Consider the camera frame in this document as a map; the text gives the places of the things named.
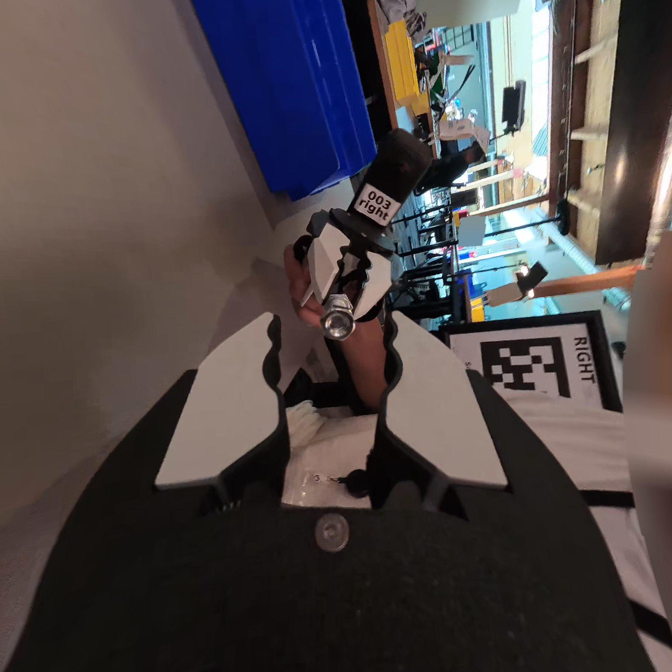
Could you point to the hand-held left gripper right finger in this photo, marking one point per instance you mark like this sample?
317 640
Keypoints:
441 420

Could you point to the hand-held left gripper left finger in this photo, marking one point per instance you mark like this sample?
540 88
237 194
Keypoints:
225 414

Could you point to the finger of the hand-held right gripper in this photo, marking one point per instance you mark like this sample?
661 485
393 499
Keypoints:
377 283
325 262

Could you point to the steel hex nut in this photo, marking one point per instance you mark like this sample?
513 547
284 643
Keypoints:
338 303

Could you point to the person's right forearm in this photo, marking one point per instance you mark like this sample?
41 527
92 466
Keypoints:
365 367

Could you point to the person's right hand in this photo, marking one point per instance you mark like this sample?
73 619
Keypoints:
296 286

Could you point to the black office chair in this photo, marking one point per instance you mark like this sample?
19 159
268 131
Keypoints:
446 168

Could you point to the wooden work table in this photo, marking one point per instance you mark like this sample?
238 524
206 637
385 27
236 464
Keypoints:
391 113

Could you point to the yellow plastic bin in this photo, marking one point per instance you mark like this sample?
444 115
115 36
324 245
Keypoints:
401 63

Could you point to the black framed marker sign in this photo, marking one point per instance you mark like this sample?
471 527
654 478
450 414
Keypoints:
525 362

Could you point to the blue plastic bin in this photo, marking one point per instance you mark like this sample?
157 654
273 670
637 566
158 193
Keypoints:
294 94

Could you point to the black light panel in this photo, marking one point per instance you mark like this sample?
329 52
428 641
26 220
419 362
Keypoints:
512 107

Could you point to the black tripod stand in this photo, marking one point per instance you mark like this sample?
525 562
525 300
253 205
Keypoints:
564 215

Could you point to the spiral metal air duct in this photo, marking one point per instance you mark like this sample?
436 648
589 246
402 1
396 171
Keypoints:
575 254

